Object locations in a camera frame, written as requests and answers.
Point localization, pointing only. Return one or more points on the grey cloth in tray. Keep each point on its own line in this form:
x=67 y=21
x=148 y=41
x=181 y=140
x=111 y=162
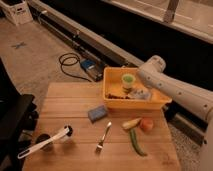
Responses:
x=138 y=93

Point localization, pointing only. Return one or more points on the dark round cup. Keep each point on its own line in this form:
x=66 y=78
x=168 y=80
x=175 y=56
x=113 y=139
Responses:
x=42 y=138

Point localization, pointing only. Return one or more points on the orange peach fruit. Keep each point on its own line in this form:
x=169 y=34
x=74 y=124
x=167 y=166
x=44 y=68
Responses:
x=146 y=124

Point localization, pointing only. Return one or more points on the white dish brush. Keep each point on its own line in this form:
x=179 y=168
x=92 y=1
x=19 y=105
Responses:
x=66 y=131

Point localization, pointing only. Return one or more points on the silver metal fork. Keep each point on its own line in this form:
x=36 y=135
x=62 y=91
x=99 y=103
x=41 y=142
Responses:
x=99 y=146

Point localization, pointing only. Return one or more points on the white cardboard box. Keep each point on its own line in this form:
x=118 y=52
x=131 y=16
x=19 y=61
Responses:
x=18 y=12

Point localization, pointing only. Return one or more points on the blue electronic box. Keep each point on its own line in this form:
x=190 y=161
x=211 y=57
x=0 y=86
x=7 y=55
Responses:
x=87 y=64

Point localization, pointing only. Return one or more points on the blue sponge eraser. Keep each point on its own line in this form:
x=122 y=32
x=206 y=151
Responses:
x=97 y=113

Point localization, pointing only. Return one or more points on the dark items in tray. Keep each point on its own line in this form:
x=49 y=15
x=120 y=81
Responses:
x=111 y=96

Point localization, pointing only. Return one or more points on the yellow plastic tray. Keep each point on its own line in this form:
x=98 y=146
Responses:
x=112 y=83

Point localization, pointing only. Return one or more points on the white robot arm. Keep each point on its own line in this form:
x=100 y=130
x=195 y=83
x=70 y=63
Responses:
x=197 y=100

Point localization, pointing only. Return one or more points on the green white cup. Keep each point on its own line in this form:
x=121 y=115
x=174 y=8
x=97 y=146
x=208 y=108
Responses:
x=128 y=80

